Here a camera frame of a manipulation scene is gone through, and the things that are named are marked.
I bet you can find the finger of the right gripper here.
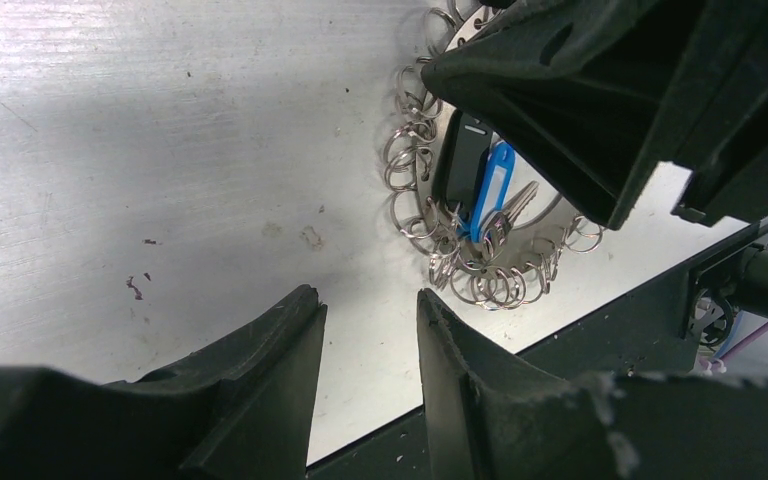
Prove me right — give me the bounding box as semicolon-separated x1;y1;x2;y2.
658;1;768;226
421;1;702;230

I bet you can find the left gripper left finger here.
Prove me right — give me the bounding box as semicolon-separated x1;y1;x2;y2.
0;285;327;479

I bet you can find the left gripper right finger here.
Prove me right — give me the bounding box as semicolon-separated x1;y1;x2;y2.
417;289;768;479

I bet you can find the key with blue tag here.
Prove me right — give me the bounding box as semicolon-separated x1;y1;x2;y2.
461;141;523;244

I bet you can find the metal keyring chain loop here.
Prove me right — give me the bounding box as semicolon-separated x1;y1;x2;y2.
381;0;605;313

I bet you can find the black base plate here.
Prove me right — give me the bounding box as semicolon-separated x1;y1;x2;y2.
306;222;768;479

